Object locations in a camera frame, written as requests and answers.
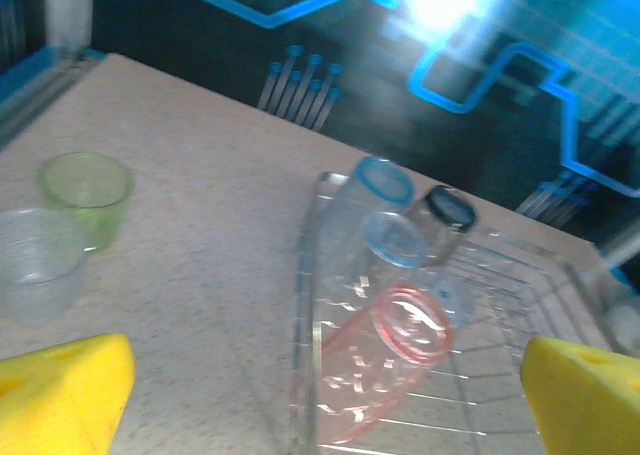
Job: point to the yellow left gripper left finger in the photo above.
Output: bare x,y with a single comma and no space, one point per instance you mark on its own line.
60,400

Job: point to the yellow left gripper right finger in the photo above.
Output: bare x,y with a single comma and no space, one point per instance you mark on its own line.
585,400

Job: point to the clear ribbed plastic cup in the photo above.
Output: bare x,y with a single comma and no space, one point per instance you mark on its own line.
35,270

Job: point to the green plastic cup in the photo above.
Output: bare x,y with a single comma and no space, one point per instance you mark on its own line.
87,200

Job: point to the pink plastic tumbler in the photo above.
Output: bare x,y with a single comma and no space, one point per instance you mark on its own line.
380,365

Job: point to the dark smoke plastic tumbler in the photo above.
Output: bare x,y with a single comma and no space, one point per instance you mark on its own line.
447,210

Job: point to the blue plastic tumbler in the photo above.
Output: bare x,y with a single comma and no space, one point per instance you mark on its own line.
382,182

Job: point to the aluminium frame post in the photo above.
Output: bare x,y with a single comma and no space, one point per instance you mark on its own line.
67,10

